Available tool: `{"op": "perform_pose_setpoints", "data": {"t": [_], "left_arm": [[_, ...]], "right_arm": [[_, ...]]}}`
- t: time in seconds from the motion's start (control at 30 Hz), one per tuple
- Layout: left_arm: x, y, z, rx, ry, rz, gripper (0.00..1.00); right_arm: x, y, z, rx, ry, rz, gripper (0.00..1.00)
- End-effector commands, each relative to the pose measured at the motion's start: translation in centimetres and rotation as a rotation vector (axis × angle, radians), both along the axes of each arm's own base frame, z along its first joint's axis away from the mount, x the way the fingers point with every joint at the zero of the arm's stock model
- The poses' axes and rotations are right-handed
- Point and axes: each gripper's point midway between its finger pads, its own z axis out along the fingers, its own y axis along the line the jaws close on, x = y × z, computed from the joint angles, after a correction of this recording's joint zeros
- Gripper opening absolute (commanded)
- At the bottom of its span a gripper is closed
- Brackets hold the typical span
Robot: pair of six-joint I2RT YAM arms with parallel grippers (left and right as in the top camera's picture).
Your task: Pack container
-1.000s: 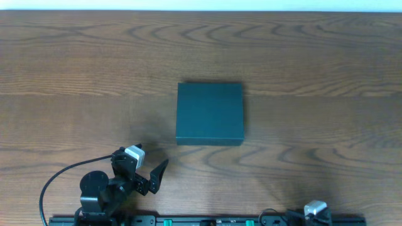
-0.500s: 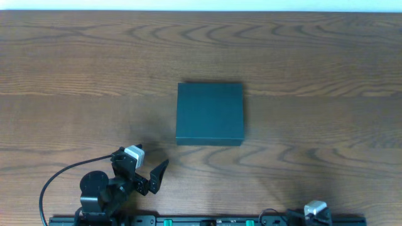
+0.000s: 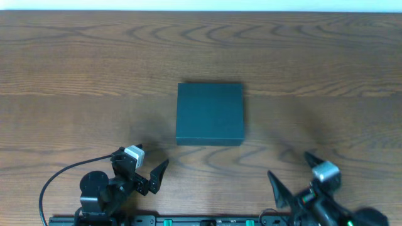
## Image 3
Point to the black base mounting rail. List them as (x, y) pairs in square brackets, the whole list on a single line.
[(151, 220)]

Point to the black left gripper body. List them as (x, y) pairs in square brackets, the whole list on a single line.
[(138, 181)]

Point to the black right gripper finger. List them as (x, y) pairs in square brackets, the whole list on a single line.
[(282, 196), (312, 160)]

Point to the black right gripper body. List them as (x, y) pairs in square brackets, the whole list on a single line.
[(302, 191)]

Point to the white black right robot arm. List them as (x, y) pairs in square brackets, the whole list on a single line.
[(364, 216)]

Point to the dark green gift box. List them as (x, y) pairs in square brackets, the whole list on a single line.
[(210, 114)]

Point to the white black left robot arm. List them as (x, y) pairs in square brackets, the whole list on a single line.
[(101, 197)]

